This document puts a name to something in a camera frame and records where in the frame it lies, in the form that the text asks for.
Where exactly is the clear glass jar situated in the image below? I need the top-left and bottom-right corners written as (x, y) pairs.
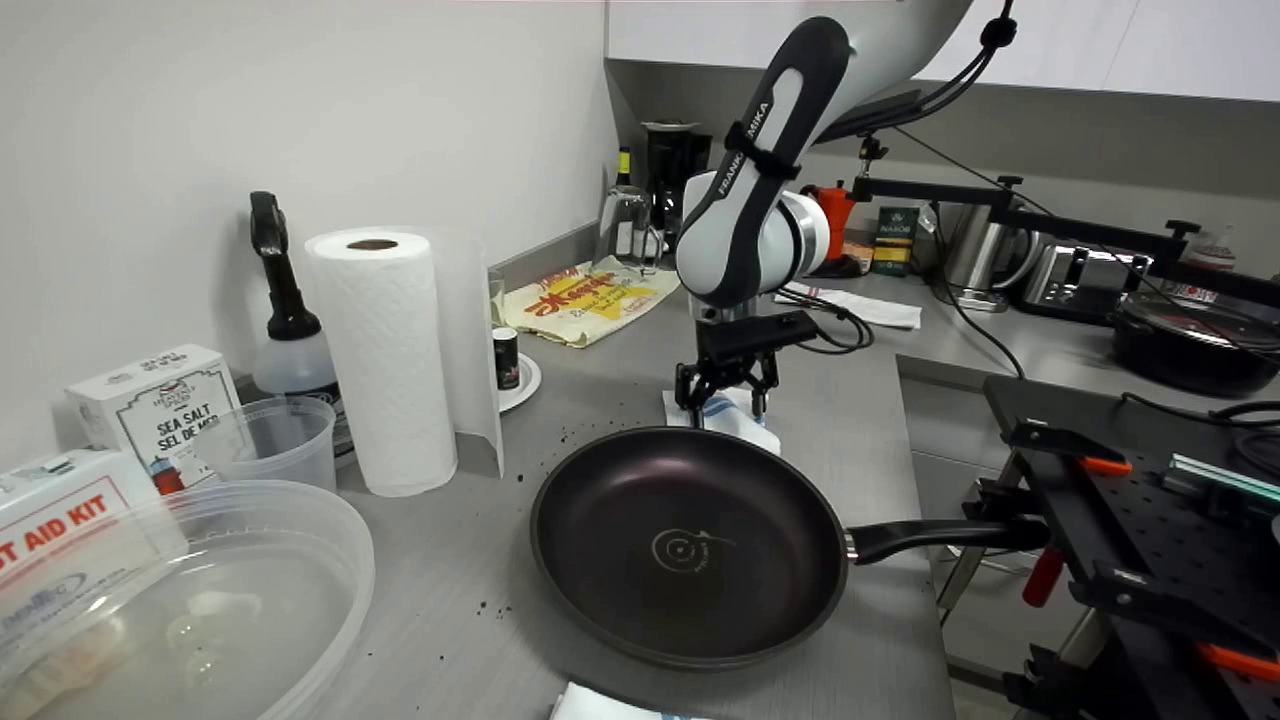
top-left (626, 194), bottom-right (672, 268)

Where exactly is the spray bottle black trigger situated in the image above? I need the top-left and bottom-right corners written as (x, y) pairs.
top-left (243, 187), bottom-right (342, 399)

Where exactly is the dark nonstick frying pan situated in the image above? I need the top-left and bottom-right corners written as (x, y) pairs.
top-left (523, 422), bottom-right (1055, 676)

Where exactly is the round white plate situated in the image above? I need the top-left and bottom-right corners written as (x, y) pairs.
top-left (492, 347), bottom-right (547, 415)

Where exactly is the white dish cloth blue stripe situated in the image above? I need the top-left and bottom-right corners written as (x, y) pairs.
top-left (661, 375), bottom-right (787, 454)

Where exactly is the orange handled clamp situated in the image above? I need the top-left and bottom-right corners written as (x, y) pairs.
top-left (1021, 537), bottom-right (1072, 611)
top-left (1078, 451), bottom-right (1139, 485)
top-left (1192, 640), bottom-right (1280, 688)

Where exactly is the yellow green small box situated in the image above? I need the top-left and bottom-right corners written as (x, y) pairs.
top-left (872, 202), bottom-right (925, 274)

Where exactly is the large clear plastic bowl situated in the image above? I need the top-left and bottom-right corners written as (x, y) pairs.
top-left (0, 476), bottom-right (382, 720)

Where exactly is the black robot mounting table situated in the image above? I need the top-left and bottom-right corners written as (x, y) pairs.
top-left (983, 375), bottom-right (1280, 720)

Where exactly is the white sea salt box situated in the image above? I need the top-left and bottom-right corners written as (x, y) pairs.
top-left (59, 338), bottom-right (256, 501)

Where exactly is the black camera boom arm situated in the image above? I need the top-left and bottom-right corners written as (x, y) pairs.
top-left (853, 131), bottom-right (1280, 302)

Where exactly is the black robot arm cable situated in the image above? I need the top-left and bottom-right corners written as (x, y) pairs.
top-left (796, 0), bottom-right (1023, 358)

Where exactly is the black power cable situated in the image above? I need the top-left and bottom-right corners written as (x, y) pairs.
top-left (932, 271), bottom-right (1031, 384)

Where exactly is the red kettle black handle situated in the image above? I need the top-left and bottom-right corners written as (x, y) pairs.
top-left (810, 175), bottom-right (866, 274)

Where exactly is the white paper towel roll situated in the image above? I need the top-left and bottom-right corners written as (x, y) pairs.
top-left (300, 223), bottom-right (511, 501)

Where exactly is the clear bottle yellow cap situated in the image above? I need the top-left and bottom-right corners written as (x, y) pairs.
top-left (604, 148), bottom-right (642, 254)

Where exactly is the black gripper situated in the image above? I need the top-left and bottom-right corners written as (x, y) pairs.
top-left (672, 347), bottom-right (783, 433)

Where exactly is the green glowing light strip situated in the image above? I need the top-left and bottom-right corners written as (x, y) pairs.
top-left (1164, 447), bottom-right (1280, 506)

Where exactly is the silver toaster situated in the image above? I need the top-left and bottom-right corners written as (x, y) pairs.
top-left (1021, 236), bottom-right (1155, 325)

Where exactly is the white paper sheet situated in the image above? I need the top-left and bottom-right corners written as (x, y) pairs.
top-left (547, 676), bottom-right (715, 720)

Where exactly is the silver electric kettle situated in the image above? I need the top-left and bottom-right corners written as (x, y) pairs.
top-left (940, 200), bottom-right (1035, 302)

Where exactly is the black cooking pot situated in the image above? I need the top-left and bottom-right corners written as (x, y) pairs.
top-left (1113, 282), bottom-right (1280, 399)

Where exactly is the white wall cabinet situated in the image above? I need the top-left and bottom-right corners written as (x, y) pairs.
top-left (601, 0), bottom-right (1280, 106)

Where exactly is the white first aid kit box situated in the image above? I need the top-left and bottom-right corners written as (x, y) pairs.
top-left (0, 444), bottom-right (193, 645)

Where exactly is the white folded towel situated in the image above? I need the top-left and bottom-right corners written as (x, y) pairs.
top-left (781, 274), bottom-right (927, 336)

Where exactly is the small clear plastic container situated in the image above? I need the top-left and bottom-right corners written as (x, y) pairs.
top-left (212, 393), bottom-right (346, 497)

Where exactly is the wrist mounted stereo camera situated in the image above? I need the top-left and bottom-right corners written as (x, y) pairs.
top-left (695, 308), bottom-right (821, 356)

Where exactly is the black coffee maker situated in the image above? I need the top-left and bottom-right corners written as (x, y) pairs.
top-left (637, 117), bottom-right (715, 254)

